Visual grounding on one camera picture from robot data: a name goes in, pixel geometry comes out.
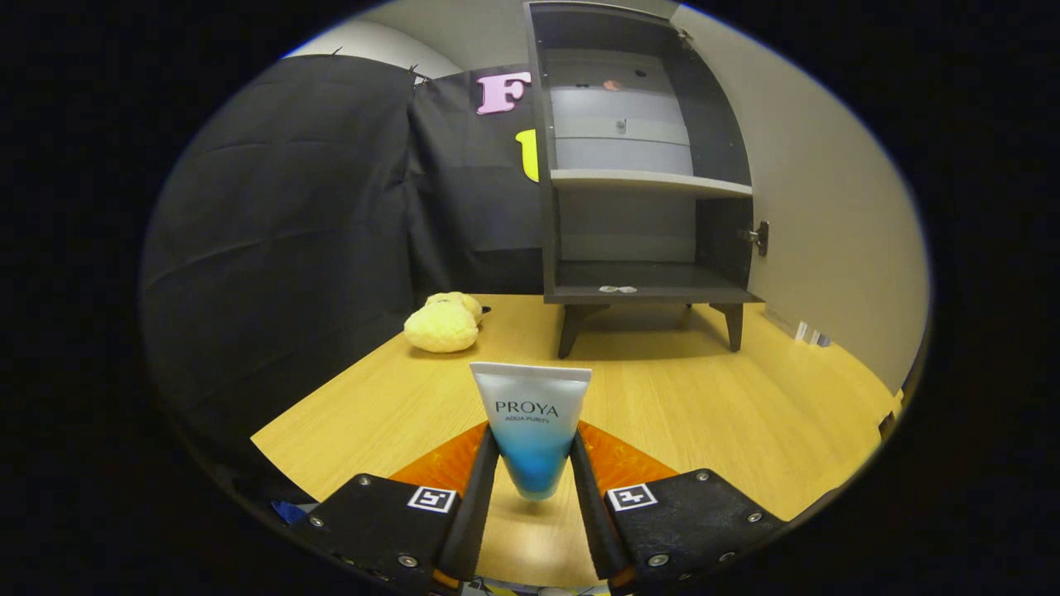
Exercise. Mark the yellow plush toy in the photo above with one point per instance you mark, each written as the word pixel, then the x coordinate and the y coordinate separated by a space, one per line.
pixel 443 327

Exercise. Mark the light grey cabinet shelf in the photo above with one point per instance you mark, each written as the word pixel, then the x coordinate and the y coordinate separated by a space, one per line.
pixel 638 180

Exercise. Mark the black backdrop cloth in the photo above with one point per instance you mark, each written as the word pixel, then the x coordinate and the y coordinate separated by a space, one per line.
pixel 273 248

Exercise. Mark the white and blue tube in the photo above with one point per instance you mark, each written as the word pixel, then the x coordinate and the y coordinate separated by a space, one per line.
pixel 530 414

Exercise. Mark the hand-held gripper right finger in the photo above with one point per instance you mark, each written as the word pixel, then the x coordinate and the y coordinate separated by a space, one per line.
pixel 592 513

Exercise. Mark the small blue object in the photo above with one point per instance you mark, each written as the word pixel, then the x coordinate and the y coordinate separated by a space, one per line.
pixel 290 511

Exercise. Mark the light grey cabinet door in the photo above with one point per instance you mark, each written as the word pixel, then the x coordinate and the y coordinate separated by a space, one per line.
pixel 828 207

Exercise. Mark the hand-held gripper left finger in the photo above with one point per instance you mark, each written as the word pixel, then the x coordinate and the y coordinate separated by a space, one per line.
pixel 476 505

